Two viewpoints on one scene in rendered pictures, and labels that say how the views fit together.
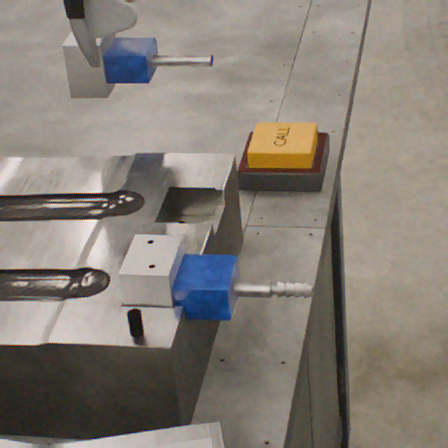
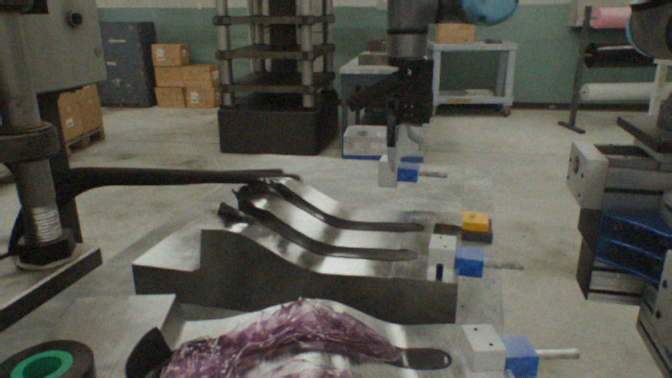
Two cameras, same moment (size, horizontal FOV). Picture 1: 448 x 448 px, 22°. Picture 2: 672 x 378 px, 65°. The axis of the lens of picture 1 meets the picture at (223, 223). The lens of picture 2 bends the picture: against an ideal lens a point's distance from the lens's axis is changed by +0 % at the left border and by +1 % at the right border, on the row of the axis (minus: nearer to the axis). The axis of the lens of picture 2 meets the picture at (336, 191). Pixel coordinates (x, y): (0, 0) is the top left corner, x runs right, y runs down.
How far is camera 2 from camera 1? 24 cm
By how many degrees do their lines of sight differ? 14
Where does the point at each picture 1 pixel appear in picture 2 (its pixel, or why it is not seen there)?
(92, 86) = (389, 181)
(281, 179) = (473, 235)
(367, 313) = not seen: hidden behind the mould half
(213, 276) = (474, 255)
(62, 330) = (400, 272)
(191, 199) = (444, 230)
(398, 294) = not seen: hidden behind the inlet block
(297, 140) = (480, 218)
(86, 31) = (394, 153)
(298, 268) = (490, 272)
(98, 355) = (419, 285)
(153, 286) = (445, 255)
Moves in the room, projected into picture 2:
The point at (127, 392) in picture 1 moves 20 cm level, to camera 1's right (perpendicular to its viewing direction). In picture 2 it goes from (429, 307) to (577, 308)
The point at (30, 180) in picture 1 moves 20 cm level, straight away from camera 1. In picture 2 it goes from (364, 216) to (344, 182)
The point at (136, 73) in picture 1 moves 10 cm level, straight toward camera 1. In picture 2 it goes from (411, 177) to (422, 194)
